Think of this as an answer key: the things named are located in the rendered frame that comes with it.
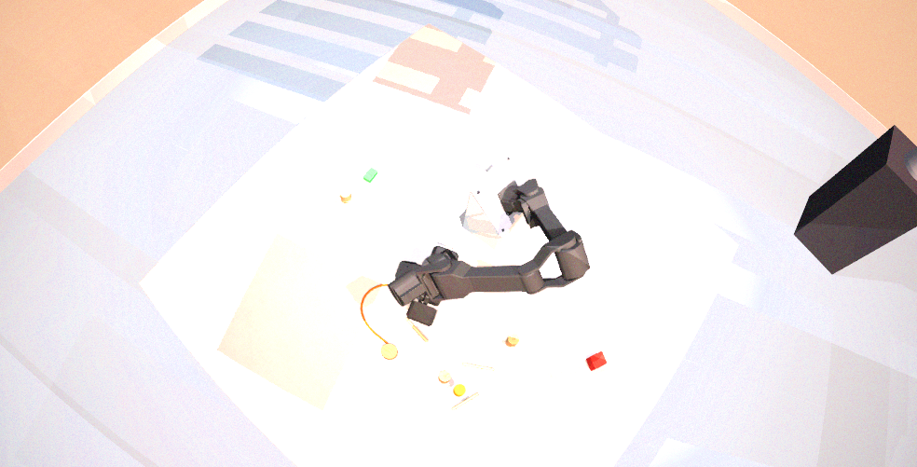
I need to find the round wooden button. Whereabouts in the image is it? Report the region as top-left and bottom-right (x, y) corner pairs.
(381, 343), (397, 360)

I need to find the small green block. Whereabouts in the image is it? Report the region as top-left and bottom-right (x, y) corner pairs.
(363, 167), (378, 184)

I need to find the red block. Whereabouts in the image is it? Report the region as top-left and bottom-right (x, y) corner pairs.
(586, 351), (607, 371)

